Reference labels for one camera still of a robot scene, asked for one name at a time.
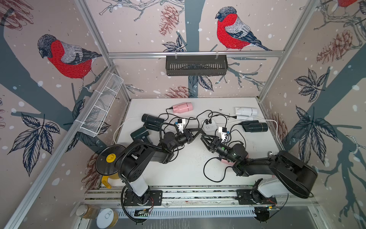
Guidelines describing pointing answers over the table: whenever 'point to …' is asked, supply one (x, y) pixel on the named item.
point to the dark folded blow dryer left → (152, 122)
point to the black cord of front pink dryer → (219, 159)
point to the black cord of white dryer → (210, 115)
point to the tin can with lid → (107, 218)
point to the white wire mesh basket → (93, 123)
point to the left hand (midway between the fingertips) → (203, 129)
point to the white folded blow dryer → (245, 113)
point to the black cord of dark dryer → (221, 115)
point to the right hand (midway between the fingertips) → (202, 137)
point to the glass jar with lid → (87, 211)
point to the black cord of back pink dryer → (167, 113)
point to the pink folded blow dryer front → (226, 161)
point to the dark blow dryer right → (255, 126)
